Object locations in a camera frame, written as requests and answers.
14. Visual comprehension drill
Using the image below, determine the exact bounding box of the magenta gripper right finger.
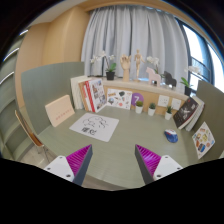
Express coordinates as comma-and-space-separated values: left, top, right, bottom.
135, 144, 182, 184

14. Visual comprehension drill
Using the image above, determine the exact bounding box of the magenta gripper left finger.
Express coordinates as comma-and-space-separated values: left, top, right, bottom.
44, 145, 93, 186

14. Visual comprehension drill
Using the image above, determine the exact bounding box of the blue and white computer mouse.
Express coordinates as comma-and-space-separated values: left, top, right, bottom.
164, 129, 178, 143

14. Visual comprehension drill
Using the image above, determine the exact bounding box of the white printed mouse pad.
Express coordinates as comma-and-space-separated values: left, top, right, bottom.
70, 113, 119, 142

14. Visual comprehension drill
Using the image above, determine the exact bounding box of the wooden chair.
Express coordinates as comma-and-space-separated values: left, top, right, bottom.
15, 110, 50, 163

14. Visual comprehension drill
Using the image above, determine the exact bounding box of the small potted plant right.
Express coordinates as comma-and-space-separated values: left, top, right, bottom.
165, 106, 173, 120

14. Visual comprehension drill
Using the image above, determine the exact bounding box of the small potted plant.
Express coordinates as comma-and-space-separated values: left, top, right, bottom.
165, 106, 173, 120
148, 103, 156, 116
135, 101, 143, 114

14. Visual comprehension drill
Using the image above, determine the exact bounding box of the colourful sticker sheet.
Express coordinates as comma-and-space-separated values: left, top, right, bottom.
192, 123, 215, 159

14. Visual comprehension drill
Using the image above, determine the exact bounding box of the beige wooden board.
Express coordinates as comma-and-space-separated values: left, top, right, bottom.
45, 95, 75, 127

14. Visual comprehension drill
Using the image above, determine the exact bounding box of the black cover book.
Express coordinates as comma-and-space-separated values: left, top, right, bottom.
173, 97, 199, 129

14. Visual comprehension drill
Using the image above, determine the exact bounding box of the small potted plant middle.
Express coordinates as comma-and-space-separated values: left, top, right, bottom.
148, 103, 156, 116

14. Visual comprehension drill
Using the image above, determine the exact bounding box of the small potted plant left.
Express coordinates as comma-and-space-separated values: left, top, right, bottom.
135, 101, 143, 114

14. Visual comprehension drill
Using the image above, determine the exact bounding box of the purple round sign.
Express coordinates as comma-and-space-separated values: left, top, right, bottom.
131, 93, 144, 106

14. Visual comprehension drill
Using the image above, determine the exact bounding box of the white sticker picture card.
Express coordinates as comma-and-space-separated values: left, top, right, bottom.
107, 88, 132, 110

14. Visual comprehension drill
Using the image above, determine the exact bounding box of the red and white magazine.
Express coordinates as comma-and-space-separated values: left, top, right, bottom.
79, 78, 106, 112

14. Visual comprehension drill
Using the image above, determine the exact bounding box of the white binder book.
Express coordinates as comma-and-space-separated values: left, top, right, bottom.
70, 76, 88, 109

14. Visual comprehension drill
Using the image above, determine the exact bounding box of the white orchid right pot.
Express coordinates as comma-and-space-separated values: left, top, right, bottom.
180, 66, 200, 96

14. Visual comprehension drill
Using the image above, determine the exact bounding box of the black horse figure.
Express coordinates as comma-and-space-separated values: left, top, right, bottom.
164, 72, 177, 87

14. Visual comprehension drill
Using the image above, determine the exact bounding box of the pink horse figure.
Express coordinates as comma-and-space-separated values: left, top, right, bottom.
146, 67, 161, 87

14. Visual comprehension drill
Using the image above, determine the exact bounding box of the white orchid black pot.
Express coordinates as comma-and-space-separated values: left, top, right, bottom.
90, 51, 116, 81

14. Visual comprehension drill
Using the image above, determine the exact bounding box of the white orchid behind horse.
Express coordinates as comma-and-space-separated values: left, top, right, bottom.
146, 56, 165, 78

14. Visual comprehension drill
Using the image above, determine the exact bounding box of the wooden hand model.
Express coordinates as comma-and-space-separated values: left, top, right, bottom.
120, 54, 131, 82

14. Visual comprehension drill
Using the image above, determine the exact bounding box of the wooden mannequin figure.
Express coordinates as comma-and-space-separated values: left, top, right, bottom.
134, 49, 144, 79

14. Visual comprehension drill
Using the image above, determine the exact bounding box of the grey curtain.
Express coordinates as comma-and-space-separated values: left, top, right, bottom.
81, 5, 188, 80

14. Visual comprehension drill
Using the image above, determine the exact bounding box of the white wall socket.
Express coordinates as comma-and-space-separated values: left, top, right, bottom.
158, 95, 169, 107

